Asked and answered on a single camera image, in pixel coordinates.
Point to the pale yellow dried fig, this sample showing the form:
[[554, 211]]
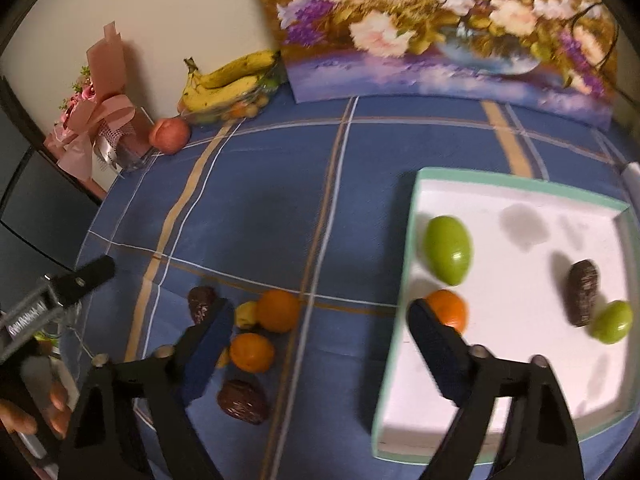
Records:
[[246, 314]]

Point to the green rimmed white box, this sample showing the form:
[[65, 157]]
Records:
[[525, 335]]

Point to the red apple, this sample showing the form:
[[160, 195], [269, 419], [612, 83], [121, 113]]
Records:
[[175, 135]]

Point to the orange mandarin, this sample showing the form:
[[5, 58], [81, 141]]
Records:
[[251, 352], [452, 310], [277, 310]]

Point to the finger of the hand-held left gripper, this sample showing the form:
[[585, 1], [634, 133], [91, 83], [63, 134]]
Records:
[[85, 275]]

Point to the yellow banana bunch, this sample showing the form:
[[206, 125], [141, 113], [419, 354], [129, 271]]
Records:
[[220, 95]]

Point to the pale orange apple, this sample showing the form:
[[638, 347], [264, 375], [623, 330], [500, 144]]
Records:
[[156, 134]]

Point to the brown wrinkled date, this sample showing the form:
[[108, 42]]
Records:
[[582, 292], [200, 300], [242, 401]]

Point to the small green jujube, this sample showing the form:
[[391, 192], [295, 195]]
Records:
[[612, 321]]

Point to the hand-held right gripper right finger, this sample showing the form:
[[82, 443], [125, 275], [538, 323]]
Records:
[[435, 345]]

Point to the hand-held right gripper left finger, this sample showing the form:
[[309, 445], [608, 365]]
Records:
[[210, 345]]

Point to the large green jujube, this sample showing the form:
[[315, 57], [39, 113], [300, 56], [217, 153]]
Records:
[[447, 249]]

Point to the glass vase with silver ribbon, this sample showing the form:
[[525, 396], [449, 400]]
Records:
[[130, 150]]

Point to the person's left hand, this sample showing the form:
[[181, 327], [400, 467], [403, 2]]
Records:
[[60, 405]]

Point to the blue plaid tablecloth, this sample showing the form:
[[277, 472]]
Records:
[[250, 185]]

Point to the flower painting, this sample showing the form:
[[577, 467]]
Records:
[[400, 35]]

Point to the glass fruit bowl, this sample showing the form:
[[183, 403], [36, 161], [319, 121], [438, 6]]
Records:
[[240, 109]]

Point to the pink wrapped flower bouquet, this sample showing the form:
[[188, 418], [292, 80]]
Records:
[[100, 110]]

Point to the dark cabinet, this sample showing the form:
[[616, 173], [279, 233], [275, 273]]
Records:
[[35, 210]]

